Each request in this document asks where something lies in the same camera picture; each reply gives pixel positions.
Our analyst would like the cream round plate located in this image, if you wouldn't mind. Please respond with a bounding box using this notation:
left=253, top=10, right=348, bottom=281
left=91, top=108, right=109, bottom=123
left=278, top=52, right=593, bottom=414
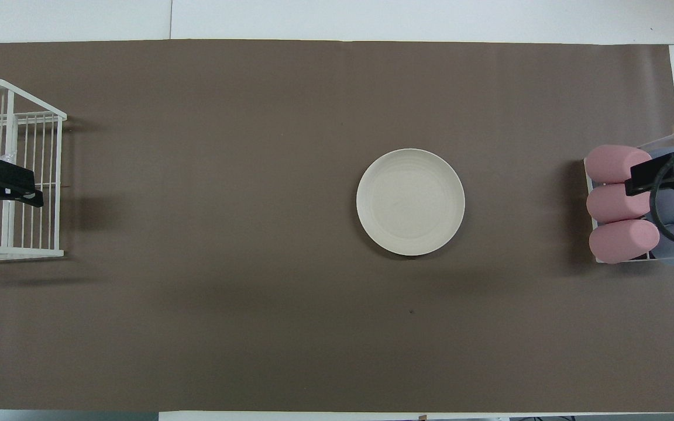
left=356, top=148, right=466, bottom=257

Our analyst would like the pink cup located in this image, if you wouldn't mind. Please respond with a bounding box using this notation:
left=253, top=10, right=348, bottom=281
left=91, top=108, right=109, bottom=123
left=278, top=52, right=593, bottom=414
left=584, top=144, right=652, bottom=185
left=586, top=183, right=655, bottom=225
left=589, top=219, right=661, bottom=264

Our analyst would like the clear acrylic cup holder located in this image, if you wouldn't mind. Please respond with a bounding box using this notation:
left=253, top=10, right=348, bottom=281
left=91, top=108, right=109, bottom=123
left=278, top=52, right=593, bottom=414
left=583, top=132, right=674, bottom=268

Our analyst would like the brown paper table mat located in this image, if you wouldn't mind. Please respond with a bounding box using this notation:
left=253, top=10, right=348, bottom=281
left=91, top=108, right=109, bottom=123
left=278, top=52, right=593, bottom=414
left=0, top=39, right=674, bottom=413

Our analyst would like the white wire dish rack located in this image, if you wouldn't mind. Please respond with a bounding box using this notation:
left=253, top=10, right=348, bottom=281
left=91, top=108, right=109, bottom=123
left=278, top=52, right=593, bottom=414
left=0, top=78, right=67, bottom=261

